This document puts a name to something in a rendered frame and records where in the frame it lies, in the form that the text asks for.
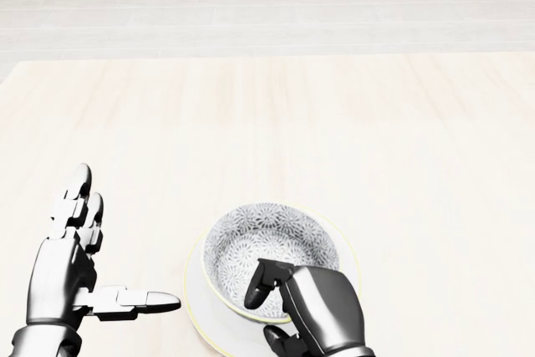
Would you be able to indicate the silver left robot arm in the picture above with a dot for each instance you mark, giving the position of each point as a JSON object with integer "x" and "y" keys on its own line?
{"x": 39, "y": 340}

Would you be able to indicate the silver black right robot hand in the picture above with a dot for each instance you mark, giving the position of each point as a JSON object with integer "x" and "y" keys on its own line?
{"x": 330, "y": 307}

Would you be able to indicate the white plate with yellow rim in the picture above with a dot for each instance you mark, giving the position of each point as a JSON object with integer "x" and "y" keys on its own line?
{"x": 205, "y": 302}

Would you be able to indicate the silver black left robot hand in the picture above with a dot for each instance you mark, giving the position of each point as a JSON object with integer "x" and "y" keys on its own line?
{"x": 54, "y": 277}

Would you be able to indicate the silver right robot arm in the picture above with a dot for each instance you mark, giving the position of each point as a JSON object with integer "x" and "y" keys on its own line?
{"x": 355, "y": 353}

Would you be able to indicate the patterned grey white bowl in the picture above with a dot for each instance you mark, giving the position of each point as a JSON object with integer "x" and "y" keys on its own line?
{"x": 267, "y": 248}

